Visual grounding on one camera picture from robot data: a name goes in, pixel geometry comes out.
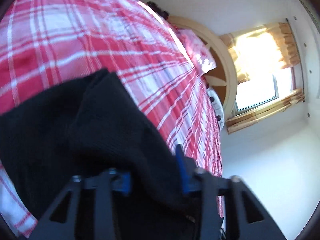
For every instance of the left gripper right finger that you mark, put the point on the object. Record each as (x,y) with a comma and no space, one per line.
(229,209)

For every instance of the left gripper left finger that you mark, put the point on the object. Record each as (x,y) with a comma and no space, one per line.
(103,223)

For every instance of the black pants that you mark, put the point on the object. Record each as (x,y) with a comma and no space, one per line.
(82,128)

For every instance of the yellow curtain right panel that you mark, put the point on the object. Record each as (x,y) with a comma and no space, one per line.
(254,116)

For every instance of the yellow curtain panel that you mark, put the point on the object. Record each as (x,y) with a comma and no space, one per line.
(254,116)
(263,50)

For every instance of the white black patterned pillow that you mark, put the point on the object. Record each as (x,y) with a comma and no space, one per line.
(217,106)

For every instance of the cream wooden headboard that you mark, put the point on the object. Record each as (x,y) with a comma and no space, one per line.
(223,78)

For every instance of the yellow curtain left panel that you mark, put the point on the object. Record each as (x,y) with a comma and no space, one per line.
(263,50)

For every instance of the pink floral pillow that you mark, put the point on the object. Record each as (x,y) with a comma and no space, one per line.
(196,50)

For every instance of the red white plaid bedsheet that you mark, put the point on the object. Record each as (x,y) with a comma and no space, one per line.
(46,42)

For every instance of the dark bundle beside bed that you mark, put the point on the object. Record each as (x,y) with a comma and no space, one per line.
(164,14)

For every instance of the head wall window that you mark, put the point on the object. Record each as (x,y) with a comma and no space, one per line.
(264,89)

